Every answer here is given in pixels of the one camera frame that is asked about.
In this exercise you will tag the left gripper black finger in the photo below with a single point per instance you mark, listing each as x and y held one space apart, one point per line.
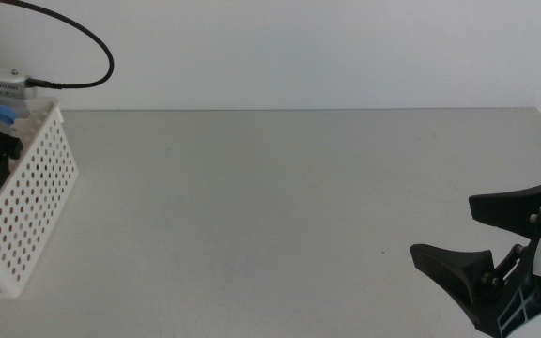
7 148

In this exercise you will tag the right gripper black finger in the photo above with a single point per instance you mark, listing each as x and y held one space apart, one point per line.
510 209
453 267

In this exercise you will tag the white perforated plastic basket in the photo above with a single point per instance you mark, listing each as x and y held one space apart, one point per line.
31 202

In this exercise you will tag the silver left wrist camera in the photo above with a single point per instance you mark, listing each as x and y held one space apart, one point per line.
3 89

